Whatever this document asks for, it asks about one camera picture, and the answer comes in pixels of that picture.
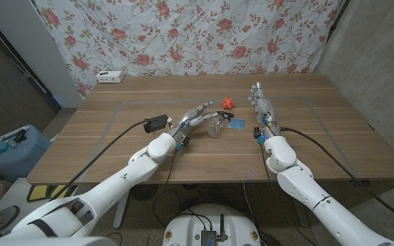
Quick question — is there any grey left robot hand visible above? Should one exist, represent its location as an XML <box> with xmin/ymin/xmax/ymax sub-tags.
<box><xmin>168</xmin><ymin>100</ymin><xmax>224</xmax><ymax>143</ymax></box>

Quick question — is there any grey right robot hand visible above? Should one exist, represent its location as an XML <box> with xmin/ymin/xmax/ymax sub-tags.
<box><xmin>247</xmin><ymin>81</ymin><xmax>282</xmax><ymax>137</ymax></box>

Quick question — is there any clear spray bottle black cap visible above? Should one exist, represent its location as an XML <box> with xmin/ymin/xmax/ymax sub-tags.
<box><xmin>206</xmin><ymin>111</ymin><xmax>235</xmax><ymax>139</ymax></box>

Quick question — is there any black card holder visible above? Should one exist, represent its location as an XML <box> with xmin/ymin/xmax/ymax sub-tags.
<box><xmin>143</xmin><ymin>114</ymin><xmax>170</xmax><ymax>134</ymax></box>

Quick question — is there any orange spiky stress ball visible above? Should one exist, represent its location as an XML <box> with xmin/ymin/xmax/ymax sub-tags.
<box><xmin>221</xmin><ymin>96</ymin><xmax>235</xmax><ymax>111</ymax></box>

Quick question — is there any grey tape outline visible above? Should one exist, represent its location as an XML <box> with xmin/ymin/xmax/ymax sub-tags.
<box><xmin>80</xmin><ymin>96</ymin><xmax>360</xmax><ymax>179</ymax></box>

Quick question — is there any black round fan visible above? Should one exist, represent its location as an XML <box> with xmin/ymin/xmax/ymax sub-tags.
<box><xmin>130</xmin><ymin>183</ymin><xmax>159</xmax><ymax>202</ymax></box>

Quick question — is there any floral backdrop cloth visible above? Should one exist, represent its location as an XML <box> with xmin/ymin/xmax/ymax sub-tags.
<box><xmin>32</xmin><ymin>0</ymin><xmax>343</xmax><ymax>98</ymax></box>

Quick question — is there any white power strip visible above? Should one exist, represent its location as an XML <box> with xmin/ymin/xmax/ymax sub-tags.
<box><xmin>96</xmin><ymin>70</ymin><xmax>125</xmax><ymax>84</ymax></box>

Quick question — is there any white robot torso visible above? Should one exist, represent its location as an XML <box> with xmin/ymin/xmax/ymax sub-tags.
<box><xmin>161</xmin><ymin>204</ymin><xmax>262</xmax><ymax>246</ymax></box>

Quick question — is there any grey table leg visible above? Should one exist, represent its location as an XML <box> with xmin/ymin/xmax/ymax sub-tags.
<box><xmin>285</xmin><ymin>180</ymin><xmax>310</xmax><ymax>228</ymax></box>

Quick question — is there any white table leg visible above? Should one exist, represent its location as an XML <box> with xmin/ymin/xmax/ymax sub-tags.
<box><xmin>112</xmin><ymin>189</ymin><xmax>132</xmax><ymax>230</ymax></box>

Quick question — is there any black backdrop stand pole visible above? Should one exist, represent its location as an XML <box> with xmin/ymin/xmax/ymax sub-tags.
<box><xmin>326</xmin><ymin>0</ymin><xmax>351</xmax><ymax>42</ymax></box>

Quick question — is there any yellow black floor mat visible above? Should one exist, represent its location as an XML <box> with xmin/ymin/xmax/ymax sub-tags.
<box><xmin>26</xmin><ymin>184</ymin><xmax>79</xmax><ymax>203</ymax></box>

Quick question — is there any black clip tool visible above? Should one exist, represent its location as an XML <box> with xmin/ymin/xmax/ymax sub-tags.
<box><xmin>13</xmin><ymin>128</ymin><xmax>27</xmax><ymax>144</ymax></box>

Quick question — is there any white flat tool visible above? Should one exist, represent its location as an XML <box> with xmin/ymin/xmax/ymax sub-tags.
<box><xmin>0</xmin><ymin>125</ymin><xmax>30</xmax><ymax>141</ymax></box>

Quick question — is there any blue storage case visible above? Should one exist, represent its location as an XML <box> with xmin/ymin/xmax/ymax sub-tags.
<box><xmin>0</xmin><ymin>124</ymin><xmax>52</xmax><ymax>183</ymax></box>

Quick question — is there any teal hand tool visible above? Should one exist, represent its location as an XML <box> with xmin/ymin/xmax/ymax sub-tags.
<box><xmin>0</xmin><ymin>141</ymin><xmax>18</xmax><ymax>156</ymax></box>

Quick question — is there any dark round floor disc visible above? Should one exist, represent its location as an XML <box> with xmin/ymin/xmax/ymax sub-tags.
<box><xmin>0</xmin><ymin>204</ymin><xmax>21</xmax><ymax>235</ymax></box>

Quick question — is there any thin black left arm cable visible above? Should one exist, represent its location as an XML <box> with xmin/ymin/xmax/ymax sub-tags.
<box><xmin>147</xmin><ymin>148</ymin><xmax>181</xmax><ymax>246</ymax></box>

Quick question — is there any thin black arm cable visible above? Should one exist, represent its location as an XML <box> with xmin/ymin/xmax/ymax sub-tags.
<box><xmin>147</xmin><ymin>148</ymin><xmax>181</xmax><ymax>246</ymax></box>
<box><xmin>259</xmin><ymin>143</ymin><xmax>317</xmax><ymax>246</ymax></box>

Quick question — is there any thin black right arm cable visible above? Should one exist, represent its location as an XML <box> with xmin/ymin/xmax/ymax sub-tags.
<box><xmin>259</xmin><ymin>143</ymin><xmax>317</xmax><ymax>246</ymax></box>

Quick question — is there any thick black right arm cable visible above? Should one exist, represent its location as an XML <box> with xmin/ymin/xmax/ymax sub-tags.
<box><xmin>280</xmin><ymin>126</ymin><xmax>394</xmax><ymax>229</ymax></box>

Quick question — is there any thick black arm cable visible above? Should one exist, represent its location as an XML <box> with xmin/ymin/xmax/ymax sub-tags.
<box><xmin>49</xmin><ymin>118</ymin><xmax>150</xmax><ymax>201</ymax></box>
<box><xmin>280</xmin><ymin>126</ymin><xmax>394</xmax><ymax>229</ymax></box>

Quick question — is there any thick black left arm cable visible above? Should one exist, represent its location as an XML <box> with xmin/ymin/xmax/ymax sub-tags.
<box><xmin>49</xmin><ymin>118</ymin><xmax>150</xmax><ymax>201</ymax></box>

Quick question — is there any white wall panel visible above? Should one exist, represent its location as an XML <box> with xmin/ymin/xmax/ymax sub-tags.
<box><xmin>0</xmin><ymin>0</ymin><xmax>83</xmax><ymax>109</ymax></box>

